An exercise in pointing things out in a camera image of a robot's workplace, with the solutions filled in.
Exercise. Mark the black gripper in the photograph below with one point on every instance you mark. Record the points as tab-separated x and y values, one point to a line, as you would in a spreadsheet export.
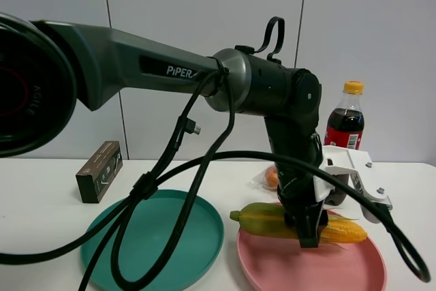
302	201

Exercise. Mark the yellow green toy corn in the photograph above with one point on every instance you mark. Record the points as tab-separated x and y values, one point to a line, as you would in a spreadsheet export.
268	219

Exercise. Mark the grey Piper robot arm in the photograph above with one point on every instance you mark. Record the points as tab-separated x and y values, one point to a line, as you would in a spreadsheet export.
47	66

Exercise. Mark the wrapped red-topped muffin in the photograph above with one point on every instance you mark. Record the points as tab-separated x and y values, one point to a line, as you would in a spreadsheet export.
267	179

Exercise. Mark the pink round plate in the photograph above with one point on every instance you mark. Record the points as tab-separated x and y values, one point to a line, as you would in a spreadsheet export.
281	264

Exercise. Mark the cola bottle yellow cap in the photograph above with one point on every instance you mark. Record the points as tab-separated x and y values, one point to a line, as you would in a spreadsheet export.
346	122

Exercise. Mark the teal round plate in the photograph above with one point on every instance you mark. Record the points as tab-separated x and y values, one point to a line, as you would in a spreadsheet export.
148	232

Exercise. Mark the dark brown cardboard box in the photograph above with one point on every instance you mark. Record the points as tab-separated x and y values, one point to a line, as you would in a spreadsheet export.
98	173

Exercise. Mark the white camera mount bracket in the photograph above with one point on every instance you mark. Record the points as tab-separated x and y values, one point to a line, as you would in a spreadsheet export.
354	168

